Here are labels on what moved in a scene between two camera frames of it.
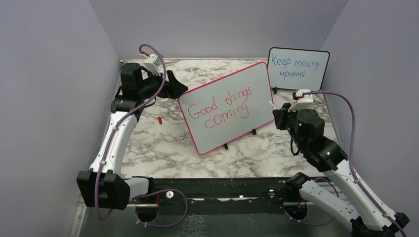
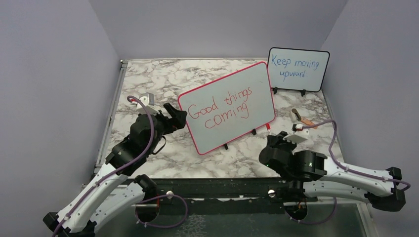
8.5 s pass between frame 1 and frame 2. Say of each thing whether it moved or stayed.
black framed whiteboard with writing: stayed
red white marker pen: moved
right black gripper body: moved
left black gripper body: moved
